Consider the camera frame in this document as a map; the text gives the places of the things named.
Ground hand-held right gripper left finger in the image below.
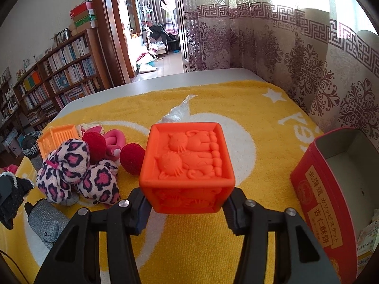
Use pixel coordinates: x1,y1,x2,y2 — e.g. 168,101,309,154
35,187,153,284

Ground patterned beige curtain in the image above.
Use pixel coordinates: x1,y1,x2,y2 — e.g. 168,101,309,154
179,0,379,142

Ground yellow and white blanket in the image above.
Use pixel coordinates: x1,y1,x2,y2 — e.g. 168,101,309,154
0,80,365,284

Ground red pom-pom ball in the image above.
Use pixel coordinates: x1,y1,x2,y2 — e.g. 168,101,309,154
82,130,108,164
120,143,146,175

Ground orange cat-embossed rubber cube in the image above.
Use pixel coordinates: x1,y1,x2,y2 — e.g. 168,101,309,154
139,122,236,214

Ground grey knitted sock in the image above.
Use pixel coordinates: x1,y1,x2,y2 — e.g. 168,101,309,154
24,199,72,250

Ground pile of clothes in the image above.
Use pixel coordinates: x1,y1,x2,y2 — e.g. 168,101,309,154
142,21,180,57

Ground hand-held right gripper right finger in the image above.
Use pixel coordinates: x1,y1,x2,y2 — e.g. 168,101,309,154
222,187,341,284

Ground paper leaflets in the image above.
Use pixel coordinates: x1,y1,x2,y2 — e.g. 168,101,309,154
357,216,379,273

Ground leopard print plush toy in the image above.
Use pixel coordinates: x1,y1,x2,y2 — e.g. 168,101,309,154
36,138,121,206

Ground picture frame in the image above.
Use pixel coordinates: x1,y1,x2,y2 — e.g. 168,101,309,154
56,29,71,44

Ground red tin box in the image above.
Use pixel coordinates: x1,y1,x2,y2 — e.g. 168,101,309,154
290,128,379,284

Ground clear plastic bag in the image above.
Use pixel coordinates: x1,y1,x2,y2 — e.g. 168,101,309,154
161,94,198,124

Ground red cardboard box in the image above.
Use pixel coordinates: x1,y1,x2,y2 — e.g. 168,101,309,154
69,1,94,18

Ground cream and pink fabric roll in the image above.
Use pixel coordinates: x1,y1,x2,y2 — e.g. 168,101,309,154
78,123,107,137

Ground grey sock with black cuff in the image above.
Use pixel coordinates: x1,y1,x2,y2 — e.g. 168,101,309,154
22,132,44,167

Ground green cardboard box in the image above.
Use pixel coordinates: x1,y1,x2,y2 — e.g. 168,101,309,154
73,13,98,28

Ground light orange ribbed cube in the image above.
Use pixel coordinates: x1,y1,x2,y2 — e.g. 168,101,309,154
38,124,80,159

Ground wooden bookshelf with books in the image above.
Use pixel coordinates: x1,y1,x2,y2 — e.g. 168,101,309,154
12,28,111,133

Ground wooden door frame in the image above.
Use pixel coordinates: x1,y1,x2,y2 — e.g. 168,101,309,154
90,0,137,89

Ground pink curly tube toy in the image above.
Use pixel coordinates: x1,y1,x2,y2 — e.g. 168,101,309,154
102,129,126,150

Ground grey-brown room curtain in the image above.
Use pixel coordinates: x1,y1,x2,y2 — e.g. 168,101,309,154
137,0,169,26

